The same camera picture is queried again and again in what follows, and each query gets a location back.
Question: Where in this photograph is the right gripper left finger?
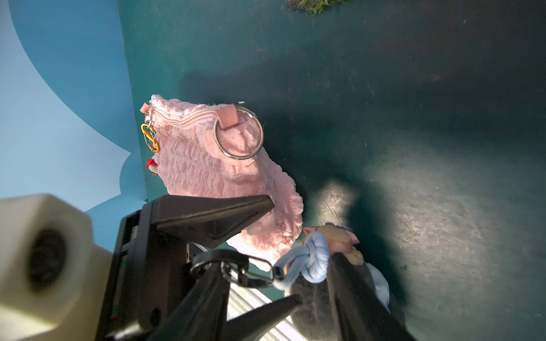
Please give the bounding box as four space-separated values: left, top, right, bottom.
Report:
149 263 230 341

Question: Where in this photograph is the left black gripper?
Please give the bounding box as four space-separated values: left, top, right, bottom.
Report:
95 195 302 341

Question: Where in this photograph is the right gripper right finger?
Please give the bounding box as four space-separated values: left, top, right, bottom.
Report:
327 253 415 340

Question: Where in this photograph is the black penguin plush charm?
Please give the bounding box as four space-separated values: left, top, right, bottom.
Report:
272 224 397 340

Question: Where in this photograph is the pink puffy bag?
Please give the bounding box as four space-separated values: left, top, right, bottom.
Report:
140 95 304 271

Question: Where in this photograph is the white kitty plush charm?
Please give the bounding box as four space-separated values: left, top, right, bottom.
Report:
146 159 159 176

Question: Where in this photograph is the yellow carabiner clip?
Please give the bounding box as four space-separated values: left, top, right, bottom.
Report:
141 122 161 153

